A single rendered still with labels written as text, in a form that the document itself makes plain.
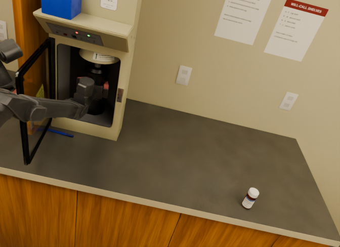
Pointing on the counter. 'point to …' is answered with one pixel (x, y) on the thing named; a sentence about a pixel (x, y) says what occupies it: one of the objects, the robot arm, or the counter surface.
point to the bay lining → (64, 74)
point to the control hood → (93, 28)
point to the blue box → (61, 4)
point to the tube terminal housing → (130, 3)
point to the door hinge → (53, 67)
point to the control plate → (75, 34)
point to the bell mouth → (90, 56)
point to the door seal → (24, 94)
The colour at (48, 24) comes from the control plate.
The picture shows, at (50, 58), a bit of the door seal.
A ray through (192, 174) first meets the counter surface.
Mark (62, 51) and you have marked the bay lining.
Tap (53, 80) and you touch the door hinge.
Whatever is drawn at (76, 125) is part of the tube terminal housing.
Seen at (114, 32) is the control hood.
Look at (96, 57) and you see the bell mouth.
